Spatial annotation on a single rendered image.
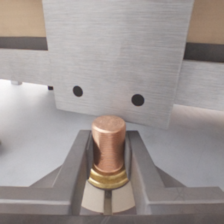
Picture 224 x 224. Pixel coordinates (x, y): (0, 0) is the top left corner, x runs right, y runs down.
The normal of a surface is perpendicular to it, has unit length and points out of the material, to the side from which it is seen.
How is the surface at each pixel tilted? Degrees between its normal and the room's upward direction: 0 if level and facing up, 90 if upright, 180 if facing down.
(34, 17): 90
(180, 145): 180
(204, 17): 90
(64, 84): 90
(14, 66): 90
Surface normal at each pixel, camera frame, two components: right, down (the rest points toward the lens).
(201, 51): -0.33, 0.42
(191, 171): 0.02, -0.89
